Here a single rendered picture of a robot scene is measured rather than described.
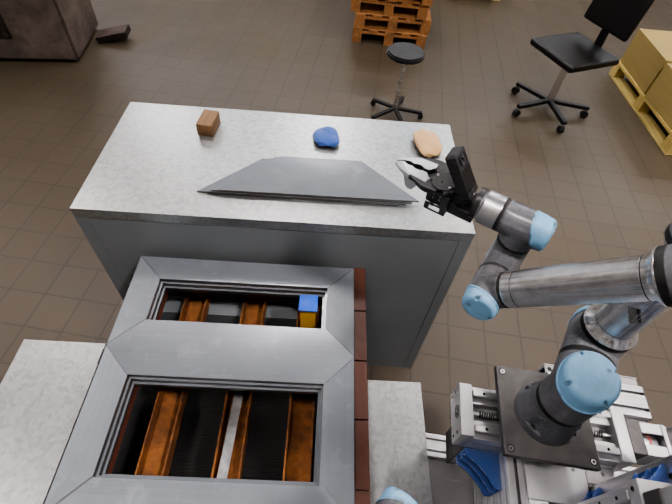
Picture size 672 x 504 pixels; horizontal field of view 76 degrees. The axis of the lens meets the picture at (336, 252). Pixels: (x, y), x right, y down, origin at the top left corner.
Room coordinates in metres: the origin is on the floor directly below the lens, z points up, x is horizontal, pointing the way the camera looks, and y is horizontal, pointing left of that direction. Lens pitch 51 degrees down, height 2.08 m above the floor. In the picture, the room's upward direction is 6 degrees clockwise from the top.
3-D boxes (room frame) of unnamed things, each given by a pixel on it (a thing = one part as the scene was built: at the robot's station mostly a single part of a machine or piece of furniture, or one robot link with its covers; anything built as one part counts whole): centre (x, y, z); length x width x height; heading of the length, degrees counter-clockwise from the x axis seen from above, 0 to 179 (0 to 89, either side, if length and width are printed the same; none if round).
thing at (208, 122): (1.38, 0.53, 1.07); 0.10 x 0.06 x 0.05; 177
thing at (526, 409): (0.41, -0.55, 1.09); 0.15 x 0.15 x 0.10
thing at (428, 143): (1.41, -0.31, 1.07); 0.16 x 0.10 x 0.04; 10
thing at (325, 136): (1.38, 0.08, 1.06); 0.12 x 0.10 x 0.03; 18
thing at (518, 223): (0.65, -0.39, 1.43); 0.11 x 0.08 x 0.09; 61
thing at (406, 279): (0.96, 0.20, 0.50); 1.30 x 0.04 x 1.01; 93
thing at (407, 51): (3.24, -0.37, 0.28); 0.47 x 0.44 x 0.56; 72
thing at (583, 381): (0.41, -0.56, 1.20); 0.13 x 0.12 x 0.14; 151
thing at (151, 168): (1.24, 0.22, 1.03); 1.30 x 0.60 x 0.04; 93
